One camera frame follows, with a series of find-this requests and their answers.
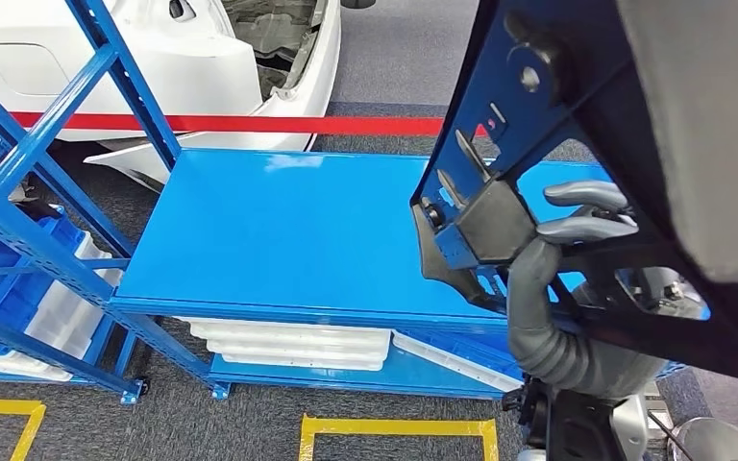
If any red barrier belt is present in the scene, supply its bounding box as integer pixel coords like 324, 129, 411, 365
0, 109, 490, 138

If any black plastic bracket part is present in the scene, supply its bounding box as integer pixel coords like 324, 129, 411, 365
409, 0, 738, 389

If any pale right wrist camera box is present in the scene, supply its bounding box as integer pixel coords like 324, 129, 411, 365
503, 378, 628, 461

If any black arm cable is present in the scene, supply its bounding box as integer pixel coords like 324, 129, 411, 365
648, 408, 681, 461

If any blue steel shelf rack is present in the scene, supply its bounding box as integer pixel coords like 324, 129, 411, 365
0, 63, 154, 406
0, 0, 689, 402

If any yellow floor tape square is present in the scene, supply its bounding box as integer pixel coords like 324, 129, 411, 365
299, 413, 502, 461
0, 397, 48, 461

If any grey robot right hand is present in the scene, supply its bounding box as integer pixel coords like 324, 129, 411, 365
505, 180, 711, 402

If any silver round-base barrier post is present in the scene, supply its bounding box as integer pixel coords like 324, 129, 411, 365
668, 416, 738, 461

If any white car body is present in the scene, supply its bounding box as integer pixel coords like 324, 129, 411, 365
0, 0, 343, 192

